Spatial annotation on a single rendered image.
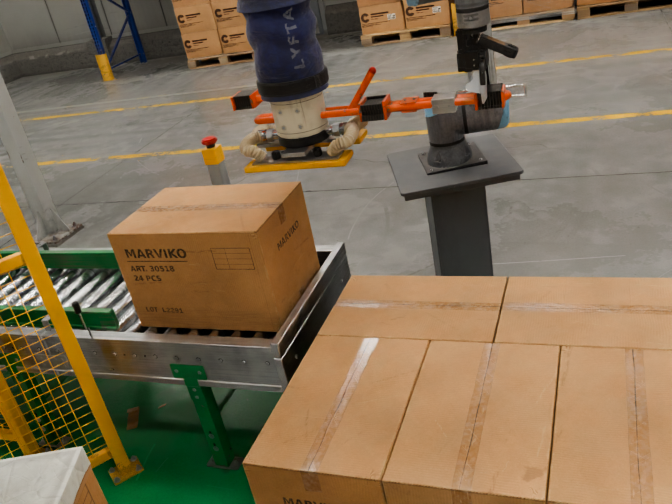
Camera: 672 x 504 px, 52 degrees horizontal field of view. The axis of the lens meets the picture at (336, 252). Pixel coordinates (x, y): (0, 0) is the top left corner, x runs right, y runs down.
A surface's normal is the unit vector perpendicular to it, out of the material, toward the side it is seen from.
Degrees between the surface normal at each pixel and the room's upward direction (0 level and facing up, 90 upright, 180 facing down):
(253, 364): 90
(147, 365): 90
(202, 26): 94
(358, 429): 0
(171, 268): 90
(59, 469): 0
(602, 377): 0
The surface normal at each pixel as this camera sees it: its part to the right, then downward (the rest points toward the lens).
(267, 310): -0.32, 0.49
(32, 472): -0.18, -0.87
